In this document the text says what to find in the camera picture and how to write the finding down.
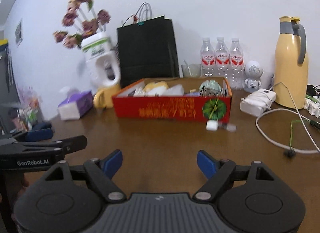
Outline white tissue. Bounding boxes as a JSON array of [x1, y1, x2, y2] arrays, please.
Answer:
[[133, 88, 145, 97]]

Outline glass cup with spoon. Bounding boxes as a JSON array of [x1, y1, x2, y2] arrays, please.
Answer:
[[181, 61, 201, 78]]

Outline yellow mug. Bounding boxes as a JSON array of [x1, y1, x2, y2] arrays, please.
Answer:
[[93, 83, 121, 108]]

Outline water bottle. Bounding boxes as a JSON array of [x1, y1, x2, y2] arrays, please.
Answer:
[[229, 38, 244, 90], [200, 37, 215, 76], [215, 37, 230, 78]]

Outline yellow thermos jug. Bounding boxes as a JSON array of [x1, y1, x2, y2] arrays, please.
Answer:
[[273, 16, 309, 109]]

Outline water bottle left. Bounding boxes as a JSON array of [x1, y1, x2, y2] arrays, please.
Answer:
[[200, 37, 215, 76]]

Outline white power strip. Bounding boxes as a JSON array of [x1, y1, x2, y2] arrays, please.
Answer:
[[304, 98, 320, 118]]

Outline green thin wire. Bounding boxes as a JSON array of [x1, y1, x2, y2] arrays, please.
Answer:
[[289, 119, 312, 149]]

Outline dried pink flowers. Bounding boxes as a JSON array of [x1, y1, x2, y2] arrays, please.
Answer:
[[53, 0, 111, 49]]

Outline water bottle middle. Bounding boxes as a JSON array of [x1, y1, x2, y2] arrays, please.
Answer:
[[215, 37, 230, 78]]

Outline white power adapter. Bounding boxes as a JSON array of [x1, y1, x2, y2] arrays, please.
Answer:
[[240, 89, 276, 117]]

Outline white robot speaker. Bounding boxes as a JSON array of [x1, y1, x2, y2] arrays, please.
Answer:
[[244, 61, 264, 93]]

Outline person left hand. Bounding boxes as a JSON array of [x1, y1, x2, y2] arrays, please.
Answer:
[[1, 172, 29, 203]]

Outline small clear packet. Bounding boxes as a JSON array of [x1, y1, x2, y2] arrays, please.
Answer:
[[218, 122, 237, 133]]

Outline purple knitted pouch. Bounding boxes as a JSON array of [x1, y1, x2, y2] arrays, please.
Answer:
[[184, 90, 200, 97]]

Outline red cardboard box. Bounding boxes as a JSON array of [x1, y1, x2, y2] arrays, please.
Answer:
[[112, 77, 232, 123]]

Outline alpaca plush toy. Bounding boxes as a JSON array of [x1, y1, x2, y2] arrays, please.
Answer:
[[142, 81, 169, 96]]

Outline purple tissue pack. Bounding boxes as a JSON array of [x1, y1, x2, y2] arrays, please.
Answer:
[[57, 87, 93, 121]]

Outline white detergent bottle vase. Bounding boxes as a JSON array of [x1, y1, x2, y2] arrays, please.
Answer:
[[81, 32, 121, 88]]

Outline water bottle right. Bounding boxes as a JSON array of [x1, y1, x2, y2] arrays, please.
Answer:
[[229, 38, 244, 90]]

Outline translucent cotton swab box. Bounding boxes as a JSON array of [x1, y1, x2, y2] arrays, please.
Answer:
[[163, 84, 184, 96]]

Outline black paper bag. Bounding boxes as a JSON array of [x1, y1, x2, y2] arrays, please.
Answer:
[[117, 2, 180, 87]]

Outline white charging cable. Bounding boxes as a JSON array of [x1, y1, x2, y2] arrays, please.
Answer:
[[255, 82, 320, 155]]

